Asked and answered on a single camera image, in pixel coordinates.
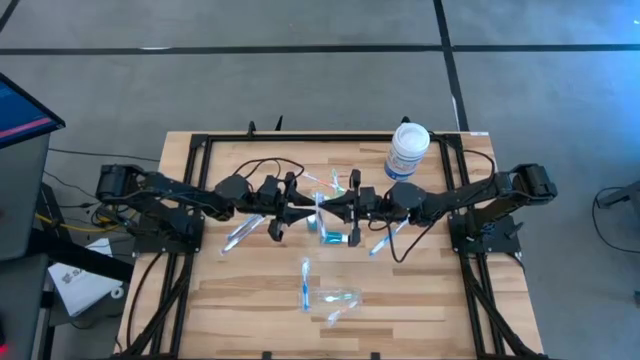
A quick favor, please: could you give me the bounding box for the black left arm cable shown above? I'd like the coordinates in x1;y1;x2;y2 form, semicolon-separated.
232;157;306;194

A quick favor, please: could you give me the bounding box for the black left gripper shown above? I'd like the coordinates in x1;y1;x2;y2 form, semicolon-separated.
257;171;320;244

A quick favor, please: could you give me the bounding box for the black aluminium table frame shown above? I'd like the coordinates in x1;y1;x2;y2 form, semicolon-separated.
117;119;546;360

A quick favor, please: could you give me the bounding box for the white printed booklet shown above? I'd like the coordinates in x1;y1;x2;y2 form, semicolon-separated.
47;237;126;318

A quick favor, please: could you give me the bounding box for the blue screen monitor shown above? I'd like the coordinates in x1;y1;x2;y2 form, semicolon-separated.
0;72;67;150

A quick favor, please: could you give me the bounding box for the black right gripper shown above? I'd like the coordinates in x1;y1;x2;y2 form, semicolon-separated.
320;169;388;248

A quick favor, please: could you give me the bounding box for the grey stand leg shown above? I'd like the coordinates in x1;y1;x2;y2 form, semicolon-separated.
596;179;640;210

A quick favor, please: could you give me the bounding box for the orange white toothbrush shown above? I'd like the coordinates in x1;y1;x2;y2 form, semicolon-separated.
299;171;335;190
325;299;360;326

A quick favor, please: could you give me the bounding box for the clear acrylic three-compartment organizer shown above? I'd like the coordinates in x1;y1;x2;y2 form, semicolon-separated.
297;283;365;329

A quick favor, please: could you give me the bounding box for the yellow cable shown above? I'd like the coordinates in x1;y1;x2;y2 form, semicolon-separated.
34;212;124;235

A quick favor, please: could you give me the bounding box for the black slanted stand leg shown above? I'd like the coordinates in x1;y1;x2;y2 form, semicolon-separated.
29;227;135;284

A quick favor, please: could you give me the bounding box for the white wipes canister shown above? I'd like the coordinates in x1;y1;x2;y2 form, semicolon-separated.
383;122;432;182

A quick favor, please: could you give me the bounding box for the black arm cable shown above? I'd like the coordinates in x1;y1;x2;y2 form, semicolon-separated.
232;157;306;194
367;132;499;265

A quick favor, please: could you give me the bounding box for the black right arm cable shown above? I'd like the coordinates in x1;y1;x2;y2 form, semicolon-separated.
367;132;499;265

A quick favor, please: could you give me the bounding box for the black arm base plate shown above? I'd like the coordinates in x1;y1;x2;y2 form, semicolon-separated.
130;212;205;255
448;213;522;255

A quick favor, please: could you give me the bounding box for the blue white toothbrush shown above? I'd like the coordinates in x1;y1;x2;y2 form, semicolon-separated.
368;218;410;257
314;191;329;240
225;213;268;242

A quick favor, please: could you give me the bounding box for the dark grey cart base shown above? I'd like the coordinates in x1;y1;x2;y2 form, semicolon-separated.
0;252;51;360

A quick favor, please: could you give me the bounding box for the black looped floor cable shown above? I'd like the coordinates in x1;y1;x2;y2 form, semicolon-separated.
592;185;640;255

